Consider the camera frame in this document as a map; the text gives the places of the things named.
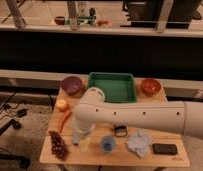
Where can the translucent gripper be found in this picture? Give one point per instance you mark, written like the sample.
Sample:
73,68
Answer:
82,141

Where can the dark grape bunch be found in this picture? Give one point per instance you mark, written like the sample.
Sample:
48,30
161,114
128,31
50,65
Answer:
58,146

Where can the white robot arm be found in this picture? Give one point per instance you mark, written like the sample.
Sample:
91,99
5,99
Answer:
178,117

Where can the purple bowl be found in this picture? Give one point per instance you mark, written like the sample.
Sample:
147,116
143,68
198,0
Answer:
71,85

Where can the red bowl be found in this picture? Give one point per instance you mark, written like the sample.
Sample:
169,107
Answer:
150,86

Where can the blue cup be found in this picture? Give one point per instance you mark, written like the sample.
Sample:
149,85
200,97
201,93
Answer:
107,144

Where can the wooden folding table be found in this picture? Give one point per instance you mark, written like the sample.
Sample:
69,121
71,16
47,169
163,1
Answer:
121,156

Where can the orange carrot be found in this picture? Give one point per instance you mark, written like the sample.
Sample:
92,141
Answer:
63,119

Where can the black binder clip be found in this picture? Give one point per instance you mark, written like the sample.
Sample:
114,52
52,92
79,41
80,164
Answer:
120,130

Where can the yellow apple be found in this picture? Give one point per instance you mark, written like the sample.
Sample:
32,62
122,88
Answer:
62,105

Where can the light blue cloth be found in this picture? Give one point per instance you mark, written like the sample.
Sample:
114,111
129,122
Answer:
139,143

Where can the green plastic tray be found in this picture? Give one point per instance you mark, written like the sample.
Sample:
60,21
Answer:
117,87

